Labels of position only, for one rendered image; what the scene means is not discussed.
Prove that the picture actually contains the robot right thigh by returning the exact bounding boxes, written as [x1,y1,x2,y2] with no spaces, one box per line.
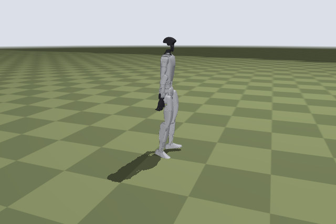
[161,93,174,130]

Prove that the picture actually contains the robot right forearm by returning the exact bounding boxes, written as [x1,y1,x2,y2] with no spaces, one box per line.
[159,75,167,98]

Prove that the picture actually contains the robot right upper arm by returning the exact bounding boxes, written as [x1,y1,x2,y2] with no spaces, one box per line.
[161,56,169,81]

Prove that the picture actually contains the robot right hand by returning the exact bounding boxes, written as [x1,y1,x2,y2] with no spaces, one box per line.
[155,94,165,111]

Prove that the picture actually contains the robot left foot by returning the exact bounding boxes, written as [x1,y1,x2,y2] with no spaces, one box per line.
[165,143,182,149]

